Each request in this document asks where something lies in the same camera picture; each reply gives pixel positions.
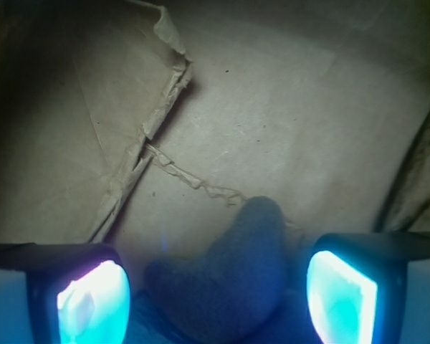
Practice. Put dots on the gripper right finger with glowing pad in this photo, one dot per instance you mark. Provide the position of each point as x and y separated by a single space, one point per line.
370 287

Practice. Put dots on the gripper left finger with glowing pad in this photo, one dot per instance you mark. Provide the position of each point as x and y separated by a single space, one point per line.
62 293

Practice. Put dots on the gray plush animal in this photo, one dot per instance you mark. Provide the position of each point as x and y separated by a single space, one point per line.
236 291

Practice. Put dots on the brown paper bag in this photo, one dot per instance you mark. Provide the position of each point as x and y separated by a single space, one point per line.
150 123

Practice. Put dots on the blue sponge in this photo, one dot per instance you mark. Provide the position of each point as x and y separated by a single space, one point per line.
148 324

